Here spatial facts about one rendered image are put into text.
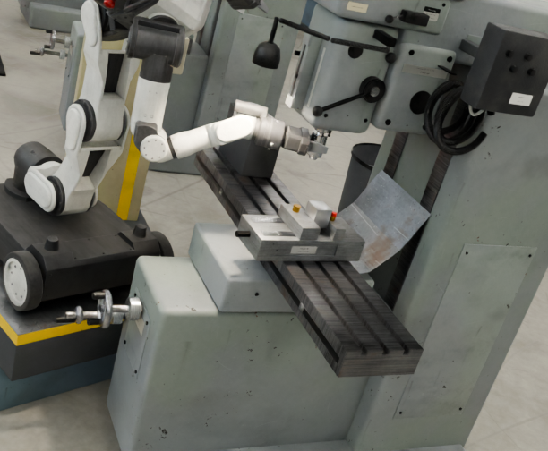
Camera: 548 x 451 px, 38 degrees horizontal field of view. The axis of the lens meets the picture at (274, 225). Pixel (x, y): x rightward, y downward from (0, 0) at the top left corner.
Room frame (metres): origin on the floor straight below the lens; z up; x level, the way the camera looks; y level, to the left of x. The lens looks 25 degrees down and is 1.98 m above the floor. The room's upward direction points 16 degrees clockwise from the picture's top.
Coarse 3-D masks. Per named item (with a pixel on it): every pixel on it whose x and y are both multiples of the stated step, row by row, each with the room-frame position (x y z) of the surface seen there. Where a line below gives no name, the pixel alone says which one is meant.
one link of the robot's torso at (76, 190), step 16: (80, 112) 2.44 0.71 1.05; (128, 112) 2.56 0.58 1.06; (80, 128) 2.43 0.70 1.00; (128, 128) 2.55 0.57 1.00; (80, 144) 2.42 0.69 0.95; (96, 144) 2.51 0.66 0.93; (112, 144) 2.55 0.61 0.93; (64, 160) 2.53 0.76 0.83; (80, 160) 2.44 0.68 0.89; (96, 160) 2.55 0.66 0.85; (112, 160) 2.54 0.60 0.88; (48, 176) 2.56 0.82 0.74; (64, 176) 2.52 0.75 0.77; (80, 176) 2.47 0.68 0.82; (96, 176) 2.56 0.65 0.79; (64, 192) 2.51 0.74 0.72; (80, 192) 2.52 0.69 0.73; (64, 208) 2.51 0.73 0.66; (80, 208) 2.56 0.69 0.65
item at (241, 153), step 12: (228, 144) 2.69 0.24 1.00; (240, 144) 2.61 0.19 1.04; (252, 144) 2.56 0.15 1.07; (228, 156) 2.67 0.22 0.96; (240, 156) 2.59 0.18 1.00; (252, 156) 2.57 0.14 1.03; (264, 156) 2.59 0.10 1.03; (276, 156) 2.62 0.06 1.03; (240, 168) 2.57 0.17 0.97; (252, 168) 2.58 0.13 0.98; (264, 168) 2.60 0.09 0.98
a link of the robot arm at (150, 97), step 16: (144, 80) 2.13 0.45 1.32; (144, 96) 2.12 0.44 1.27; (160, 96) 2.13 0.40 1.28; (144, 112) 2.11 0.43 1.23; (160, 112) 2.14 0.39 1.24; (144, 128) 2.10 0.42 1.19; (160, 128) 2.15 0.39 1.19; (144, 144) 2.09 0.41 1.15; (160, 144) 2.10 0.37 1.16; (160, 160) 2.10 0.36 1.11
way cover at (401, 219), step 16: (384, 176) 2.54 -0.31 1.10; (368, 192) 2.53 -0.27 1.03; (384, 192) 2.49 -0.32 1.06; (400, 192) 2.44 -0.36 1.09; (352, 208) 2.52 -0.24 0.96; (368, 208) 2.48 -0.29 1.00; (384, 208) 2.43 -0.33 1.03; (400, 208) 2.39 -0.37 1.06; (416, 208) 2.35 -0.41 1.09; (352, 224) 2.45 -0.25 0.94; (368, 224) 2.42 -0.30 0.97; (384, 224) 2.38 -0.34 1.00; (400, 224) 2.34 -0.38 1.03; (416, 224) 2.30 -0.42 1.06; (368, 240) 2.35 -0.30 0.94; (384, 240) 2.33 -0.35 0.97; (400, 240) 2.29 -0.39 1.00; (368, 256) 2.29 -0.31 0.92; (384, 256) 2.26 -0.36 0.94; (368, 272) 2.22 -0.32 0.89
